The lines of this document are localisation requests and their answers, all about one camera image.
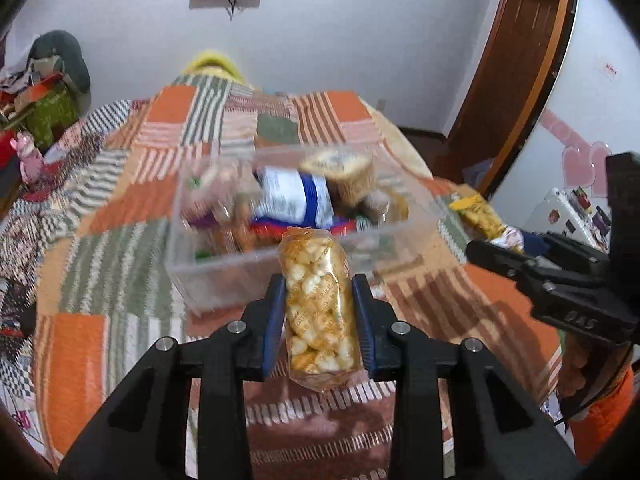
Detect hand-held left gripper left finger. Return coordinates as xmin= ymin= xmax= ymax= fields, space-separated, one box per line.
xmin=57 ymin=272 xmax=289 ymax=480

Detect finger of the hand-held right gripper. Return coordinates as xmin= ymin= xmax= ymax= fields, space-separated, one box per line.
xmin=522 ymin=234 xmax=551 ymax=262
xmin=466 ymin=239 xmax=556 ymax=292

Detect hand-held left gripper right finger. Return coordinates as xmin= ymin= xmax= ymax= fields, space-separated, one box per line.
xmin=351 ymin=272 xmax=583 ymax=480

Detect golden puffed snack packet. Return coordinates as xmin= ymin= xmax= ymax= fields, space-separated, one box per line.
xmin=277 ymin=226 xmax=363 ymax=393

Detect yellow snack packet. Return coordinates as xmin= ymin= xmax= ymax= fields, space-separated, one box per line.
xmin=447 ymin=194 xmax=526 ymax=253

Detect clear plastic container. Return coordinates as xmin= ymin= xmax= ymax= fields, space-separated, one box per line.
xmin=165 ymin=140 xmax=441 ymax=316

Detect red snack packet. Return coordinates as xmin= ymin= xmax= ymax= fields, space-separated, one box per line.
xmin=247 ymin=215 xmax=361 ymax=241

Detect orange snack bag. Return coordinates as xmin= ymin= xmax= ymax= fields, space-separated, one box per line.
xmin=215 ymin=207 xmax=263 ymax=256

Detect brown snack packet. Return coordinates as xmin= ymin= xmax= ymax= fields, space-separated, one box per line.
xmin=360 ymin=190 xmax=407 ymax=226

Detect blue white snack bag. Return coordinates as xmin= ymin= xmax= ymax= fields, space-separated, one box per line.
xmin=252 ymin=165 xmax=336 ymax=228

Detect beige cracker block packet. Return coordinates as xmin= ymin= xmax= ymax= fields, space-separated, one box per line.
xmin=300 ymin=149 xmax=376 ymax=206

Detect person's right hand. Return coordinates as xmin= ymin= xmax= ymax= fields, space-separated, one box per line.
xmin=557 ymin=337 xmax=601 ymax=411

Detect white cabinet with stickers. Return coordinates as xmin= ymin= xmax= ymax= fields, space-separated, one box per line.
xmin=525 ymin=187 xmax=612 ymax=253

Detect patchwork striped blanket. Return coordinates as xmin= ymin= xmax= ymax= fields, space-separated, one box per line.
xmin=30 ymin=72 xmax=566 ymax=480

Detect checkered patterned cloth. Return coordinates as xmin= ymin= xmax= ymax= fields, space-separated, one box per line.
xmin=0 ymin=105 xmax=121 ymax=396

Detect pink plush toy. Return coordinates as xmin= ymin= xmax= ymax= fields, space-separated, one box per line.
xmin=15 ymin=132 xmax=46 ymax=186

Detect green patterned bag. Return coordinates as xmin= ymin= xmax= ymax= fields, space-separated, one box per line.
xmin=25 ymin=90 xmax=81 ymax=148

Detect pile of clutter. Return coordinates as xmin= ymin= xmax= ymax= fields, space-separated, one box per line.
xmin=0 ymin=57 xmax=66 ymax=116

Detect pink heart wall sticker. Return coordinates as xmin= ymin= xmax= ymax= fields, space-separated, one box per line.
xmin=542 ymin=107 xmax=613 ymax=188

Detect wooden door frame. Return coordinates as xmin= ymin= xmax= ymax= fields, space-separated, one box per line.
xmin=445 ymin=0 xmax=581 ymax=201

